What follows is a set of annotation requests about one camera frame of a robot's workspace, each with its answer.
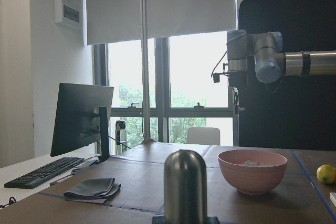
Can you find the white chair back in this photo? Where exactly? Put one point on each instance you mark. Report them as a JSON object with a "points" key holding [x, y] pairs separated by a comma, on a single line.
{"points": [[203, 135]]}

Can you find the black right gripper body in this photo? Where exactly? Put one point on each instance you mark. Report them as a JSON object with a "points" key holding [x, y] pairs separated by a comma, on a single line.
{"points": [[238, 79]]}

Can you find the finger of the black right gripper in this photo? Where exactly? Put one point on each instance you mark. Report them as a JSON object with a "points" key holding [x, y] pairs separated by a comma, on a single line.
{"points": [[238, 108], [235, 97]]}

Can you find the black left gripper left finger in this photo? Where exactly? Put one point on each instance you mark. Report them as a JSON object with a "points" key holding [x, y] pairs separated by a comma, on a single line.
{"points": [[158, 220]]}

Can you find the grey folded cloth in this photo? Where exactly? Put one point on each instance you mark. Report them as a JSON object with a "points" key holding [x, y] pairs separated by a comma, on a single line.
{"points": [[96, 190]]}

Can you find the black partition panel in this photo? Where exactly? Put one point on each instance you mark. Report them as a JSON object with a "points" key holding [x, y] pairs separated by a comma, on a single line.
{"points": [[299, 112]]}

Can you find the steel muddler black tip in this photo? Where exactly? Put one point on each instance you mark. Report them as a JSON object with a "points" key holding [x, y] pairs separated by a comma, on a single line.
{"points": [[185, 188]]}

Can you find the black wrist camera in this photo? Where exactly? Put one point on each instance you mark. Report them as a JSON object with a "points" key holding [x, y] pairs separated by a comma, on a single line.
{"points": [[216, 77]]}

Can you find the black computer monitor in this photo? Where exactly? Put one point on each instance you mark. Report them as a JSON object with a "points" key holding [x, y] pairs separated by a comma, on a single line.
{"points": [[82, 118]]}

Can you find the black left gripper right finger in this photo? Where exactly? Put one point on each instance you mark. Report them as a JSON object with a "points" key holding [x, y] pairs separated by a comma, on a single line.
{"points": [[212, 220]]}

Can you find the whole yellow lemon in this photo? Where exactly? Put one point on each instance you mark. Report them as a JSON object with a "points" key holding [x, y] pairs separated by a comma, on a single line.
{"points": [[326, 174]]}

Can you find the black keyboard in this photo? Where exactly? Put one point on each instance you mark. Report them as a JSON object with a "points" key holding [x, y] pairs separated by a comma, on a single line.
{"points": [[44, 173]]}

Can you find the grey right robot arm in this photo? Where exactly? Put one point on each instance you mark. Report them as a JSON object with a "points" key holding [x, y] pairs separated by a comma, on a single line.
{"points": [[271, 64]]}

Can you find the pink bowl of ice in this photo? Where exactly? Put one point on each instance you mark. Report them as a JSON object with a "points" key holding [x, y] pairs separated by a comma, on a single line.
{"points": [[252, 172]]}

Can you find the white roller blind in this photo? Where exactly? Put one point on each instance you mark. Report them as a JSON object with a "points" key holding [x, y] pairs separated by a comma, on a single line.
{"points": [[119, 20]]}

